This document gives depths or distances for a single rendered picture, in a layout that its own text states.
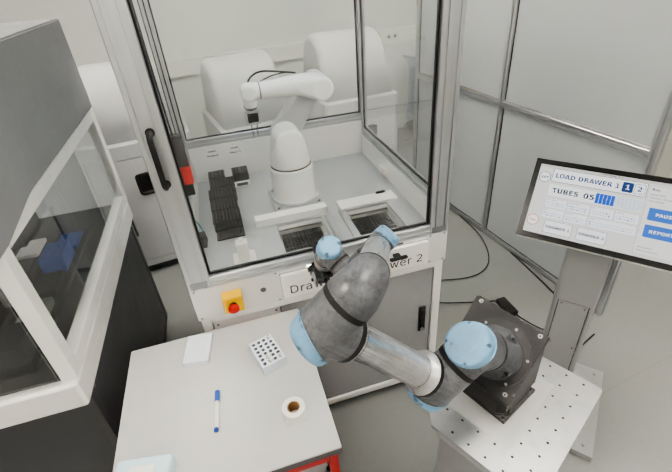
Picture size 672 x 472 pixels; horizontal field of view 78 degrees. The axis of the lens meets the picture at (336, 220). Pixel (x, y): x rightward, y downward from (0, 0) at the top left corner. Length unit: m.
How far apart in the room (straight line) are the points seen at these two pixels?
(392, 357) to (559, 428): 0.60
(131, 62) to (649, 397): 2.59
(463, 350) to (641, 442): 1.48
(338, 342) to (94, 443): 1.19
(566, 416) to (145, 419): 1.24
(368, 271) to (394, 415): 1.48
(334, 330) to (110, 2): 0.94
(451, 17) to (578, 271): 1.10
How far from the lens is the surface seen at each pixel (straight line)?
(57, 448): 1.90
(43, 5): 4.49
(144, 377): 1.64
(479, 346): 1.12
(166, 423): 1.49
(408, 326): 2.03
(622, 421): 2.53
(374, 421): 2.25
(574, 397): 1.52
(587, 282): 1.96
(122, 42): 1.26
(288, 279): 1.58
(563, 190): 1.78
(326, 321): 0.85
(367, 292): 0.84
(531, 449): 1.38
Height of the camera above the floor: 1.91
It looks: 32 degrees down
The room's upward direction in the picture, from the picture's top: 5 degrees counter-clockwise
